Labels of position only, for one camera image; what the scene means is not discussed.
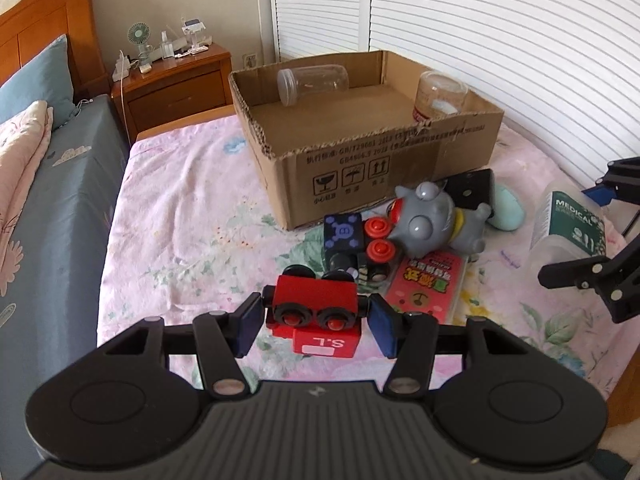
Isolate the medical wipes plastic canister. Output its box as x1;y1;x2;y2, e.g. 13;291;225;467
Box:
527;181;606;274

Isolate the pink red book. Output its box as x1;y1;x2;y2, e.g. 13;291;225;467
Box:
384;249;468;324

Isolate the red toy cube robot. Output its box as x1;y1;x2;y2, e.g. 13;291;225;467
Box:
262;264;369;359

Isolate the black toy cube robot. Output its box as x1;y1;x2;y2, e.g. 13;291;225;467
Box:
322;212;398;285

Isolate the grey elephant toy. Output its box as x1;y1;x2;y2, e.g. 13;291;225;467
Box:
388;181;491;259

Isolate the teal oval object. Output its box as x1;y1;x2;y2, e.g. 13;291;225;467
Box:
487;183;526;232

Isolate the pink floral cloth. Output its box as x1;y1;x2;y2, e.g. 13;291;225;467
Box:
98;117;639;394

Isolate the black rectangular case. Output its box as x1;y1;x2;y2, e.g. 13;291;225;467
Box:
442;168;495;210

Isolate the blue bed sheet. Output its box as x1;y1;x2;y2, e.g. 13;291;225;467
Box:
1;96;129;479

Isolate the cardboard box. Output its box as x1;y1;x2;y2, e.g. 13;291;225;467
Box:
229;51;503;230

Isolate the wooden nightstand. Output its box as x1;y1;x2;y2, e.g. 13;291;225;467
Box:
111;44;232;143

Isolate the clear plastic jar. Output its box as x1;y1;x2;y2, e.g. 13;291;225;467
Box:
277;64;349;106

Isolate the pink floral quilt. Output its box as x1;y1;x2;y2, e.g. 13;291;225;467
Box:
1;101;53;263

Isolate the white power strip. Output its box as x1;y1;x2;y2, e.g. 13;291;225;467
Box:
112;51;130;82

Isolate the clear spray bottle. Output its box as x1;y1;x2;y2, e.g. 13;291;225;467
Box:
160;30;175;60

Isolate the blue pillow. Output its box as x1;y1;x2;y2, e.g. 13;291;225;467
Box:
0;35;75;129

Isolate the white box on nightstand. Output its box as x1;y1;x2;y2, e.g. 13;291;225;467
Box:
181;18;206;46

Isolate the small green desk fan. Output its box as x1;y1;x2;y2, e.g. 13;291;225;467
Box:
127;22;151;74

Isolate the wooden headboard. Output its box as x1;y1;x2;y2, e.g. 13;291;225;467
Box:
0;0;111;101

